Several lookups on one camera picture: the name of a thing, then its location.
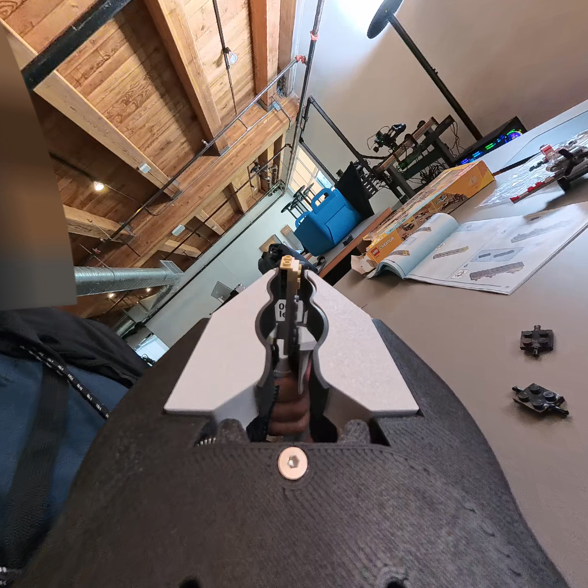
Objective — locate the clear plastic bag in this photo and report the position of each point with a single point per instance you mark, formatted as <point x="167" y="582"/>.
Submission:
<point x="505" y="193"/>

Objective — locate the black bar stools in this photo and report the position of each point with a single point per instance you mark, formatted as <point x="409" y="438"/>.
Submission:
<point x="298" y="200"/>

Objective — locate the black gimbal camera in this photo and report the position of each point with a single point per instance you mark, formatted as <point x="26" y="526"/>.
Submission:
<point x="388" y="135"/>

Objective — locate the black brick axle plate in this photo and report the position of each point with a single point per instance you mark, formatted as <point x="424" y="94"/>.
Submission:
<point x="537" y="398"/>
<point x="537" y="340"/>

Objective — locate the black light stand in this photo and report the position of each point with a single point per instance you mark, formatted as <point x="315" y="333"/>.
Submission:
<point x="432" y="69"/>

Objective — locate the yellow toy set box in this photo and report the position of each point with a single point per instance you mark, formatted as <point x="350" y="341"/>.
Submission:
<point x="436" y="202"/>

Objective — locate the red grey brick plane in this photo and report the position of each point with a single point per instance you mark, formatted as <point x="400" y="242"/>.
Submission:
<point x="569" y="160"/>

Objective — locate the person in blue hoodie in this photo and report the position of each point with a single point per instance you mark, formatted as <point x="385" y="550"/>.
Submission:
<point x="27" y="413"/>

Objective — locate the black jacket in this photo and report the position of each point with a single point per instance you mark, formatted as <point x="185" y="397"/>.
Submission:
<point x="69" y="330"/>

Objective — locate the silver ventilation duct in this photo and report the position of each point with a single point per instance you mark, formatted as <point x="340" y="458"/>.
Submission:
<point x="128" y="278"/>

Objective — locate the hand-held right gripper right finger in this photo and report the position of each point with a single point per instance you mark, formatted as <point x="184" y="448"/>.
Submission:
<point x="367" y="367"/>

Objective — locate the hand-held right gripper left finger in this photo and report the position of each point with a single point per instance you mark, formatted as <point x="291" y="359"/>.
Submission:
<point x="216" y="363"/>

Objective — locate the person's left hand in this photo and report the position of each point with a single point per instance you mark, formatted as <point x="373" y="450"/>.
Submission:
<point x="285" y="409"/>

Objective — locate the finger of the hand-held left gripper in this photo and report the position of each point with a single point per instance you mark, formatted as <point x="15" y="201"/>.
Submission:
<point x="305" y="367"/>
<point x="280" y="351"/>

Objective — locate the dark blue backpack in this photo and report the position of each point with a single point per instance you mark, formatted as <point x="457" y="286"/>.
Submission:
<point x="271" y="257"/>

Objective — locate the wood-edged grey table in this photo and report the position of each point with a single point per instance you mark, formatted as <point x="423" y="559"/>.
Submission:
<point x="353" y="246"/>

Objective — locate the black fabric flag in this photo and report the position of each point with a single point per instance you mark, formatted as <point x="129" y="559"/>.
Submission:
<point x="356" y="193"/>

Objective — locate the grey and tan brick beam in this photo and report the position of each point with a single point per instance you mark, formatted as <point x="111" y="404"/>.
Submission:
<point x="291" y="280"/>

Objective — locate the blue felt tote bag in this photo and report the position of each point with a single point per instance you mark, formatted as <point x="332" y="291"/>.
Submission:
<point x="326" y="225"/>

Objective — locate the black equipment rack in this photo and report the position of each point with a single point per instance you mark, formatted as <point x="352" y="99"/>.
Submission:
<point x="413" y="160"/>

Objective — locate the computer with coloured lights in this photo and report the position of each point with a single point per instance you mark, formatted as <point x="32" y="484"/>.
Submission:
<point x="487" y="142"/>

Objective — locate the instruction booklet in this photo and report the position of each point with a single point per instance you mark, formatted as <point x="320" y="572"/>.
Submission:
<point x="505" y="248"/>

